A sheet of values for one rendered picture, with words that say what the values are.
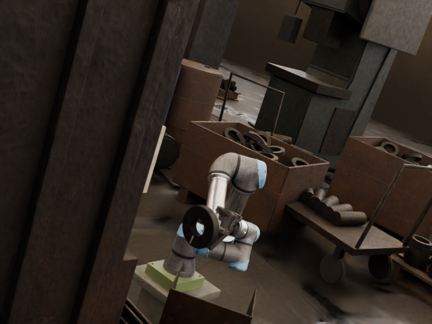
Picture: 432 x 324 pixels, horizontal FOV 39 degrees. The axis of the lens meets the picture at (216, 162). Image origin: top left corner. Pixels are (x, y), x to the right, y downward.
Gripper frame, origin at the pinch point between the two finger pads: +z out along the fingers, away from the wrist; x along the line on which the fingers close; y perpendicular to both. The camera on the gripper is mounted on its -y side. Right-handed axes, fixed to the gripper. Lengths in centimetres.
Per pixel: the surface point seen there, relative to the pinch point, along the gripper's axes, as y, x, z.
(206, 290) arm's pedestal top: -36, -22, -62
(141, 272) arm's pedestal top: -42, -45, -42
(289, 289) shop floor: -33, -39, -177
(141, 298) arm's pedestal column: -54, -42, -48
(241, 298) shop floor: -46, -42, -134
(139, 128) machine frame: 23, 27, 78
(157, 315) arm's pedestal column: -55, -30, -49
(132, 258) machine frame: -9, 24, 54
